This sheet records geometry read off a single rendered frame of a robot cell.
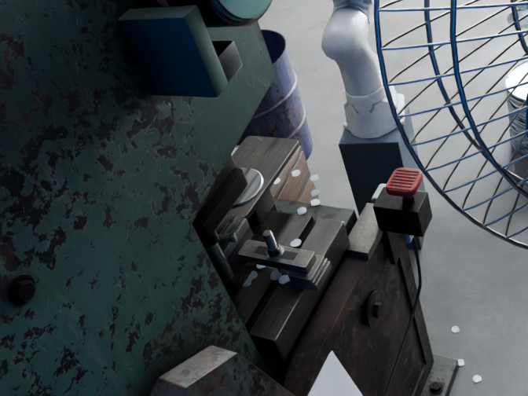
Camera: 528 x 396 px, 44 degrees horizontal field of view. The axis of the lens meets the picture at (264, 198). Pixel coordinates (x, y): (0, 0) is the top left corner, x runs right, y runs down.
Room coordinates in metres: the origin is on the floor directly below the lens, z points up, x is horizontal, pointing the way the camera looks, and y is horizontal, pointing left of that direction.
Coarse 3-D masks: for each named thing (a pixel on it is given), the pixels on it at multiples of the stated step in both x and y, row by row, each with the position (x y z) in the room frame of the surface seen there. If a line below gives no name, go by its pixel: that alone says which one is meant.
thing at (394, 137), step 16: (352, 144) 1.53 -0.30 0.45; (368, 144) 1.50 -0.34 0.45; (384, 144) 1.48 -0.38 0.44; (400, 144) 1.47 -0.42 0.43; (352, 160) 1.54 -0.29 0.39; (368, 160) 1.51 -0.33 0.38; (384, 160) 1.48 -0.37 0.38; (400, 160) 1.46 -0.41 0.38; (352, 176) 1.55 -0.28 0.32; (368, 176) 1.52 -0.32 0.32; (384, 176) 1.49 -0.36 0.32; (352, 192) 1.56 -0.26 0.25; (368, 192) 1.53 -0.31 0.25; (416, 240) 1.46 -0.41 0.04
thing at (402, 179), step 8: (400, 168) 0.97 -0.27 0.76; (408, 168) 0.97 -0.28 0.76; (392, 176) 0.96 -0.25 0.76; (400, 176) 0.95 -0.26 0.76; (408, 176) 0.94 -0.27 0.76; (416, 176) 0.93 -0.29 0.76; (392, 184) 0.94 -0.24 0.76; (400, 184) 0.93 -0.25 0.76; (408, 184) 0.92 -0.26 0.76; (416, 184) 0.91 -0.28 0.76; (392, 192) 0.92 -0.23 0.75; (400, 192) 0.91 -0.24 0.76; (408, 192) 0.90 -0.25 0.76
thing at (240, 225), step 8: (232, 216) 1.01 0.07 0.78; (224, 224) 1.00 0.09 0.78; (232, 224) 0.99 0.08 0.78; (240, 224) 0.98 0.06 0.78; (248, 224) 0.98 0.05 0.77; (224, 232) 0.97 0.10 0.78; (232, 232) 0.96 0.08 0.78; (240, 232) 0.96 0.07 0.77; (248, 232) 0.98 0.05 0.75; (240, 240) 0.96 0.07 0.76; (224, 248) 0.93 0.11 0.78; (232, 248) 0.94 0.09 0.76; (240, 248) 0.95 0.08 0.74; (232, 256) 0.93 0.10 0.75; (232, 264) 0.92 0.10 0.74
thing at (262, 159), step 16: (240, 144) 1.24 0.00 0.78; (256, 144) 1.22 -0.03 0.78; (272, 144) 1.19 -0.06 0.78; (288, 144) 1.17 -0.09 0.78; (240, 160) 1.18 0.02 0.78; (256, 160) 1.16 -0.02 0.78; (272, 160) 1.13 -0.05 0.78; (288, 160) 1.13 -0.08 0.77; (256, 176) 1.10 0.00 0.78; (272, 176) 1.08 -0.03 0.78; (256, 192) 1.05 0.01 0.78; (240, 208) 1.02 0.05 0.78; (256, 208) 1.05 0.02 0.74; (272, 208) 1.08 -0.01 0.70; (256, 224) 1.04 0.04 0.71
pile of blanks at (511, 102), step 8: (512, 96) 1.74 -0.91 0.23; (512, 104) 1.74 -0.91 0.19; (520, 104) 1.69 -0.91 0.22; (520, 112) 1.69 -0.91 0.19; (520, 120) 1.70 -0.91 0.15; (512, 128) 1.74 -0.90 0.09; (520, 128) 1.69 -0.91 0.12; (512, 136) 1.74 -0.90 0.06; (520, 136) 1.70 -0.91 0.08; (512, 144) 1.77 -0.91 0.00; (520, 152) 1.70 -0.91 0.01
